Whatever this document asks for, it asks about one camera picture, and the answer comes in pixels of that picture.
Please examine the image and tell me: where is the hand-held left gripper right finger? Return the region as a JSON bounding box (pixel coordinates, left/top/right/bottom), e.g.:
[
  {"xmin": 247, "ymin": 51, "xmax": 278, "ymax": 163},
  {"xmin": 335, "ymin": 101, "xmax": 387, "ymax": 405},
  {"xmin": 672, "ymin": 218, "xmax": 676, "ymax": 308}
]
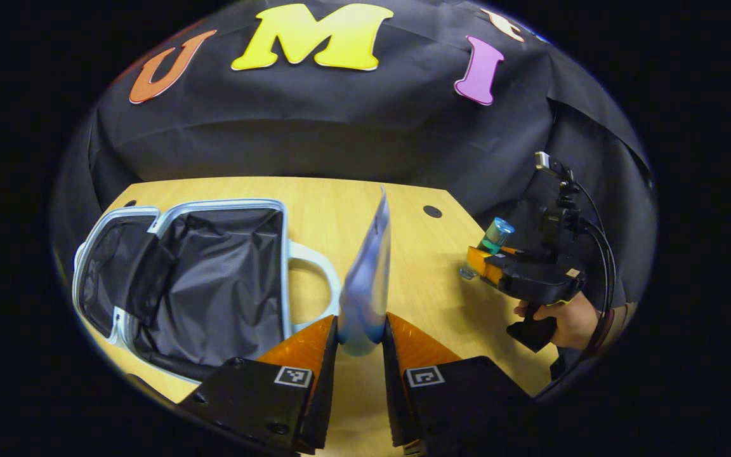
[{"xmin": 381, "ymin": 312, "xmax": 553, "ymax": 457}]

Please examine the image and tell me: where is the light blue suitcase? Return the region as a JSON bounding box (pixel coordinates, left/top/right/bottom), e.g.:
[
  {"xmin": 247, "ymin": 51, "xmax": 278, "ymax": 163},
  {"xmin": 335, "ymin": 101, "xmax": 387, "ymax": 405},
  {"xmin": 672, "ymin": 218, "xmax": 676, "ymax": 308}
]
[{"xmin": 72, "ymin": 198, "xmax": 343, "ymax": 385}]

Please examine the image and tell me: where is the black backdrop cloth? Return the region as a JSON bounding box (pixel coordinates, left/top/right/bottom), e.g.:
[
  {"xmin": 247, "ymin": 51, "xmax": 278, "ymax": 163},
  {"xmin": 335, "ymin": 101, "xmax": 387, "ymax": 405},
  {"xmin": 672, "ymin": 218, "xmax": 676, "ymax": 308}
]
[{"xmin": 51, "ymin": 0, "xmax": 658, "ymax": 305}]

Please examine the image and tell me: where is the blue clear bottle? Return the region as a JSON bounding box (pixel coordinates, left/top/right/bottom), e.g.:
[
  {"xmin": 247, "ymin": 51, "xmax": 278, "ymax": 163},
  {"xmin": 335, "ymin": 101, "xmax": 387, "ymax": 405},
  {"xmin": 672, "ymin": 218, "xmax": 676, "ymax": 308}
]
[{"xmin": 459, "ymin": 217, "xmax": 516, "ymax": 281}]

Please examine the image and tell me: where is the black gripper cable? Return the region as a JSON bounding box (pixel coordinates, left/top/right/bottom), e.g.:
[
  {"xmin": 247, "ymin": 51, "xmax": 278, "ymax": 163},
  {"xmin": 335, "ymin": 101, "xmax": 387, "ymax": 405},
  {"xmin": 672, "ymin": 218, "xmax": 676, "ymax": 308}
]
[{"xmin": 572, "ymin": 184, "xmax": 617, "ymax": 356}]

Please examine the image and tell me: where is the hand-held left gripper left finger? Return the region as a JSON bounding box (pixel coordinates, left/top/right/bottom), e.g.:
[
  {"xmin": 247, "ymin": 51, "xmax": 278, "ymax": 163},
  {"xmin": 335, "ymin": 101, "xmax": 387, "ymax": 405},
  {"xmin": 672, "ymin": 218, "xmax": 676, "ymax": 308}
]
[{"xmin": 178, "ymin": 314, "xmax": 339, "ymax": 456}]

